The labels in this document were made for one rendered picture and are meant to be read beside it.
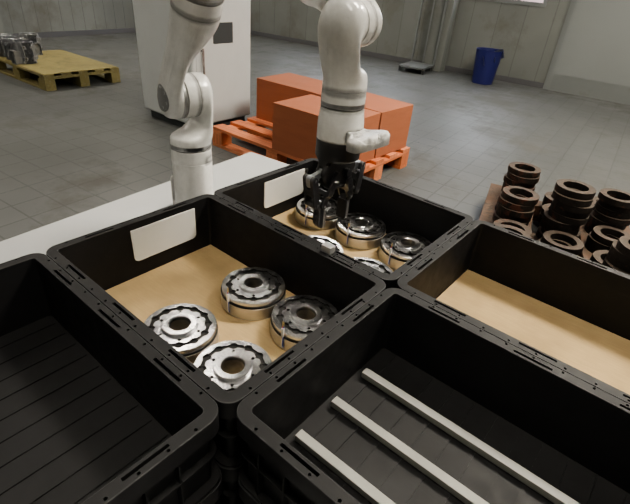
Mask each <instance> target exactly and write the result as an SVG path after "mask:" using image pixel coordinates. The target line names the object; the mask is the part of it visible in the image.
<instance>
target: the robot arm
mask: <svg viewBox="0 0 630 504"><path fill-rule="evenodd" d="M300 1H301V2H303V3H304V4H306V5H308V6H311V7H314V8H316V9H318V10H319V11H321V14H320V17H319V22H318V46H319V54H320V63H321V68H322V74H323V82H322V92H321V104H320V111H319V115H318V123H317V136H316V148H315V154H316V156H317V158H318V166H317V168H316V172H314V173H313V174H311V175H309V174H307V173H305V174H304V175H303V189H304V201H305V204H306V205H308V206H310V207H312V208H314V210H313V223H314V225H315V226H317V227H319V228H324V227H325V220H326V210H327V209H326V207H327V204H328V201H329V199H330V198H332V197H333V194H334V192H335V190H336V189H338V194H339V195H340V196H339V197H338V200H337V209H336V215H337V216H338V217H340V218H343V219H344V218H347V214H348V211H349V203H350V199H351V198H352V197H353V194H354V193H355V194H358V192H359V190H360V186H361V182H362V178H363V174H364V170H365V167H366V163H365V162H363V161H360V160H358V159H359V157H360V153H364V152H368V151H371V150H375V149H378V148H381V147H384V146H387V145H389V141H390V133H389V132H388V131H386V130H368V129H364V108H365V100H366V92H367V74H366V72H365V71H364V70H363V69H362V68H360V48H361V47H365V46H368V45H369V44H371V43H373V42H374V41H375V40H376V39H377V37H378V36H379V34H380V32H381V29H382V14H381V11H380V8H379V6H378V4H377V3H376V1H375V0H300ZM223 5H224V0H170V12H169V23H168V32H167V39H166V46H165V51H164V56H163V60H162V65H161V70H160V74H159V79H158V86H157V99H158V105H159V108H160V110H161V112H162V114H163V115H164V116H165V117H167V118H170V119H183V118H189V119H188V121H187V122H186V123H185V124H184V125H183V126H182V127H180V128H179V129H177V130H175V131H174V132H172V133H171V135H170V147H171V158H172V168H173V175H172V176H171V177H170V180H171V190H172V200H173V205H174V204H177V203H180V202H183V201H185V200H188V199H191V198H194V197H197V196H200V195H204V194H212V195H214V188H213V165H212V144H211V141H212V137H213V92H212V87H211V84H210V81H209V79H208V78H207V76H206V75H204V74H203V73H200V72H190V73H187V71H188V68H189V66H190V64H191V62H192V61H193V59H194V58H195V57H196V55H197V54H198V53H199V52H200V51H201V49H202V48H203V47H204V46H205V45H206V44H207V42H208V41H209V40H210V39H211V37H212V36H213V35H214V33H215V32H216V30H217V28H218V26H219V23H220V19H221V15H222V10H223ZM353 179H354V180H355V181H356V182H355V186H353ZM322 186H323V187H325V188H327V189H328V191H325V190H323V189H322ZM321 194H322V195H323V199H322V202H321V201H319V200H320V197H321ZM311 197H312V199H311Z"/></svg>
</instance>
